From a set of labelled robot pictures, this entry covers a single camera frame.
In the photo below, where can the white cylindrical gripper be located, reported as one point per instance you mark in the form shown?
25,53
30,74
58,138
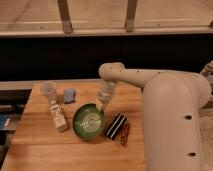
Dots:
104,94

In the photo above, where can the green ceramic bowl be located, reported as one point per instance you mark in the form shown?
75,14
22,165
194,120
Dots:
88,122

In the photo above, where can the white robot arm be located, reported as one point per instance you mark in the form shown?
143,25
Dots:
171,101

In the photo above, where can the blue sponge block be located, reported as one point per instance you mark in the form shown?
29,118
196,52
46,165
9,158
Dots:
69,95

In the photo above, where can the black white striped box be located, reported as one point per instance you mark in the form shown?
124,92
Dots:
115,126

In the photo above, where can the red chili pepper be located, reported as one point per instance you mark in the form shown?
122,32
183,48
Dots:
124,134

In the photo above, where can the white plastic bottle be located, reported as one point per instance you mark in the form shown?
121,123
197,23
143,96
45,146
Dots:
58,117

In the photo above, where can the right metal railing post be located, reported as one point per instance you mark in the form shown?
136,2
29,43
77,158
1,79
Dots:
130,15

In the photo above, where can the metal railing post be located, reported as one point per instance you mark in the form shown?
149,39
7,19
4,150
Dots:
65,16
130,15

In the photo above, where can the left metal railing post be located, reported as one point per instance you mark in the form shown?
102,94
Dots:
65,16

